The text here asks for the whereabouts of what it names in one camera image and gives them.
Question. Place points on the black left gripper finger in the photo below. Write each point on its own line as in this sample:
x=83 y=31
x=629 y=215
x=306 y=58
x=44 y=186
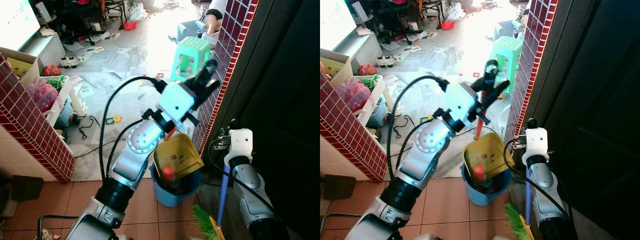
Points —
x=480 y=82
x=212 y=89
x=500 y=89
x=200 y=80

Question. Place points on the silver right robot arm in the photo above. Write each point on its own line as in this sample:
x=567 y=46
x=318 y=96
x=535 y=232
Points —
x=255 y=200
x=547 y=200

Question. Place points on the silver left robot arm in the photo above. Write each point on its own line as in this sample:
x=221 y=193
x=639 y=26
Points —
x=430 y=142
x=142 y=140

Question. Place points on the dark grey floor mat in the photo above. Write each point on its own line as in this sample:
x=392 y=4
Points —
x=27 y=187
x=341 y=187

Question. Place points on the white plastic basin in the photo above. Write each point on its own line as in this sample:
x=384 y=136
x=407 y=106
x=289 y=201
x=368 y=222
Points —
x=503 y=116

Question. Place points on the green plastic stool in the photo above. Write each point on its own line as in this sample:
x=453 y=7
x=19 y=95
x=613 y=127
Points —
x=506 y=50
x=192 y=47

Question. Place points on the dark wooden door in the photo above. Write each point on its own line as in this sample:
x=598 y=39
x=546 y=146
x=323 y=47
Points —
x=280 y=110
x=595 y=110

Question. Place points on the blue plastic bucket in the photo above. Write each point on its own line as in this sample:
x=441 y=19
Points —
x=172 y=195
x=482 y=195

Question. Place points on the white plastic bag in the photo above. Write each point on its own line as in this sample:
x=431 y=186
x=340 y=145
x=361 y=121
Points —
x=456 y=11
x=138 y=11

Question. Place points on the white toy car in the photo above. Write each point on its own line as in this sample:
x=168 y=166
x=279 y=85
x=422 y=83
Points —
x=71 y=62
x=386 y=61

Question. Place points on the blue plastic toy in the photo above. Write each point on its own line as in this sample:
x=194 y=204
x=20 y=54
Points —
x=382 y=115
x=66 y=116

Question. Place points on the black office chair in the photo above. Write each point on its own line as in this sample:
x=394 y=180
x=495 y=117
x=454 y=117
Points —
x=85 y=17
x=400 y=17

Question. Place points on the white storage rack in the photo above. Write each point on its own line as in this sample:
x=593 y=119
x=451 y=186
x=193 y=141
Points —
x=70 y=97
x=377 y=95

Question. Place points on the green plastic toy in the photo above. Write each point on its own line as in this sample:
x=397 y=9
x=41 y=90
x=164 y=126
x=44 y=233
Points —
x=370 y=81
x=59 y=81

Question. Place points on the red toy ball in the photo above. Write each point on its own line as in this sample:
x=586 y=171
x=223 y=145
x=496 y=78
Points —
x=51 y=70
x=367 y=70

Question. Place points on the yellow flat package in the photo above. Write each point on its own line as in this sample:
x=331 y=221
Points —
x=17 y=67
x=331 y=67

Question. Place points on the white television cabinet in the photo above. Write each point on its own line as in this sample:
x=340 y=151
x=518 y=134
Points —
x=362 y=50
x=47 y=50

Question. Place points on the pink plastic bag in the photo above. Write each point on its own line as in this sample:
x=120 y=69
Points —
x=44 y=95
x=355 y=95

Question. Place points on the open cardboard box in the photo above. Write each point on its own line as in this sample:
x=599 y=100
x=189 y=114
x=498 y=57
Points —
x=33 y=62
x=347 y=62

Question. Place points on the bright flat screen television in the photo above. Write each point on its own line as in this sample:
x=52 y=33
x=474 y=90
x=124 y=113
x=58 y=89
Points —
x=336 y=20
x=17 y=20

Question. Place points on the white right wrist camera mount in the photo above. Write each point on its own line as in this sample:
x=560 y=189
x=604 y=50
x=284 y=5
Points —
x=240 y=145
x=536 y=144

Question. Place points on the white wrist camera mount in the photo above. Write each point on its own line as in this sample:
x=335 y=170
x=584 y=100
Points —
x=176 y=104
x=536 y=144
x=240 y=145
x=462 y=104

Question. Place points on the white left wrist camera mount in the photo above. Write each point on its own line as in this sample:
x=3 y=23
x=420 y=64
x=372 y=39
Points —
x=176 y=104
x=462 y=104

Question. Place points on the black metal tube frame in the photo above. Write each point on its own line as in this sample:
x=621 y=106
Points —
x=331 y=217
x=50 y=217

